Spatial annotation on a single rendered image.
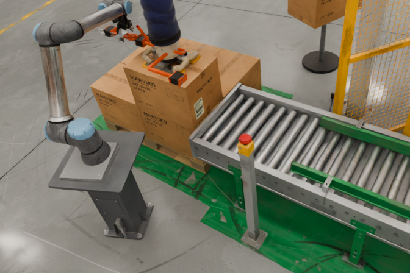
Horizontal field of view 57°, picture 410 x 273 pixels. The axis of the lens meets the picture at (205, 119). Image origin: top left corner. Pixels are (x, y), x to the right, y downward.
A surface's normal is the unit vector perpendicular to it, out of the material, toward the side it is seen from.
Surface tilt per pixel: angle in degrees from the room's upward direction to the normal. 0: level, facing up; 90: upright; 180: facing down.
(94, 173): 4
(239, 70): 0
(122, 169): 0
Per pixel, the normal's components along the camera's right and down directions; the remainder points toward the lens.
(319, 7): 0.47, 0.55
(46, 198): -0.14, -0.72
